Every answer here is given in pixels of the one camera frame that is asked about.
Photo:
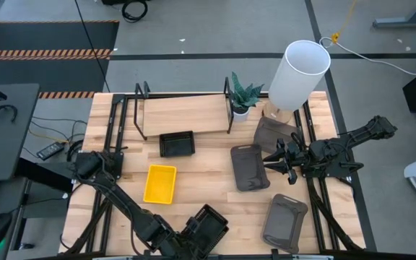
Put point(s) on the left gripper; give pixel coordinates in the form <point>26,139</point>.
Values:
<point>179,247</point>

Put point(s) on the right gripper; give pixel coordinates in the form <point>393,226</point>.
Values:
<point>298,155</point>

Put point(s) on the grey plastic basket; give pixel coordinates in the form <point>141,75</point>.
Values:
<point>249,169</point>
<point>269,131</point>
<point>284,224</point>

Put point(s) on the yellow plastic basket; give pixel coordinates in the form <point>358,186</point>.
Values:
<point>160,184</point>

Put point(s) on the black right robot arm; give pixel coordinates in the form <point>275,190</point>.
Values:
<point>356,135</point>

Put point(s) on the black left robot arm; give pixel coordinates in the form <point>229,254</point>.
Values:
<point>121,202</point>

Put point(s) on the wooden shelf with black legs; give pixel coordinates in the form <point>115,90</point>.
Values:
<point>186,115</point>

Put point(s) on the green plant in white pot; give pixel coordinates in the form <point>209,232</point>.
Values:
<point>244,95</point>

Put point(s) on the white shade table lamp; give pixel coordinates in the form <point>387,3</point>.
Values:
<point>294,79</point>

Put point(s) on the black power adapter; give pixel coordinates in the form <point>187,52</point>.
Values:
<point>51,151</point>

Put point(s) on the grey desk foot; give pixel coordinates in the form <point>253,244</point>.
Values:
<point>403,23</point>

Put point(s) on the black desk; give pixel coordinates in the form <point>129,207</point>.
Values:
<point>9,151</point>

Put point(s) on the black hazard striped floor mat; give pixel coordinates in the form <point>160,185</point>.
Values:
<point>42,36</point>

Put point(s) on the black aluminium table frame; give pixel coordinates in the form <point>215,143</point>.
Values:
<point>116,119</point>

